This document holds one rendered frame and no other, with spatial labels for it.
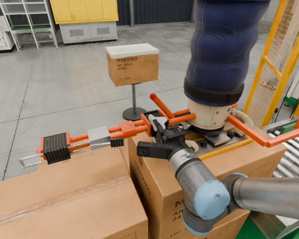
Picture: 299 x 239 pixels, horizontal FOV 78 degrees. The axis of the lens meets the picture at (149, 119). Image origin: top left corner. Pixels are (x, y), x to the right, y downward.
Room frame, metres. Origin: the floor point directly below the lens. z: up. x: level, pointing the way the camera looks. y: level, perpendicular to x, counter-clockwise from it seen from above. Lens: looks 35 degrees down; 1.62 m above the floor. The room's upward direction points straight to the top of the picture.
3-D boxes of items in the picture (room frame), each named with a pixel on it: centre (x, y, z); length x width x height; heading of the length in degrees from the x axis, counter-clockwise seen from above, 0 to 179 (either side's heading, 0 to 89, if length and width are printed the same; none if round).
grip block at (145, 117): (0.58, -0.02, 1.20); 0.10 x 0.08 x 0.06; 23
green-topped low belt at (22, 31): (6.95, 3.97, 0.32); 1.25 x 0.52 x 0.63; 114
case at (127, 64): (2.48, 0.23, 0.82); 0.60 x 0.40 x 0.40; 112
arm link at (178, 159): (0.38, -0.10, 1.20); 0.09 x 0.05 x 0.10; 112
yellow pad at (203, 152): (0.60, -0.29, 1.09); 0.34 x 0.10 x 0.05; 113
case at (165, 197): (0.65, -0.24, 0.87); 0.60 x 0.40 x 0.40; 113
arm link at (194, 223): (0.30, -0.15, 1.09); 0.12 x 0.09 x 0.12; 118
